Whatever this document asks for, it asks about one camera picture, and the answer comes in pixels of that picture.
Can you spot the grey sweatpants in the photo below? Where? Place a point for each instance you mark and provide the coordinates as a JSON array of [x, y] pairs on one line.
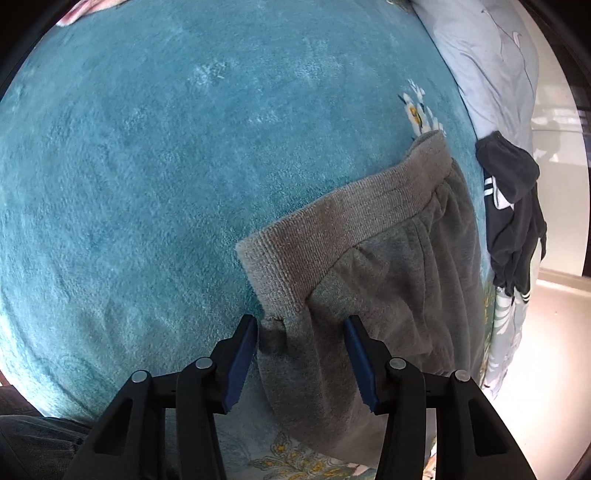
[[392, 277]]

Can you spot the dark hoodie with white stripes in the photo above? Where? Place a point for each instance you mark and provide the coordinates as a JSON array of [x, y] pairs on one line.
[[512, 212]]

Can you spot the person's dark trouser leg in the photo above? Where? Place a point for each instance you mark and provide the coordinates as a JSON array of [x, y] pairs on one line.
[[37, 447]]

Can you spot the pink folded garment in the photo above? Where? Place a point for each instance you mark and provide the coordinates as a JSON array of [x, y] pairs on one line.
[[87, 9]]

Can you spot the teal floral plush blanket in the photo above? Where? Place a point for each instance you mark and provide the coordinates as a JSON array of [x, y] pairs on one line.
[[161, 184]]

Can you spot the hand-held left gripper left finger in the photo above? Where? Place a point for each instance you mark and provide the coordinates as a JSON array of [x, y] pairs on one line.
[[240, 364]]

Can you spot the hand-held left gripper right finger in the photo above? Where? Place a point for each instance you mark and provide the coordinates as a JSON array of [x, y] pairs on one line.
[[362, 369]]

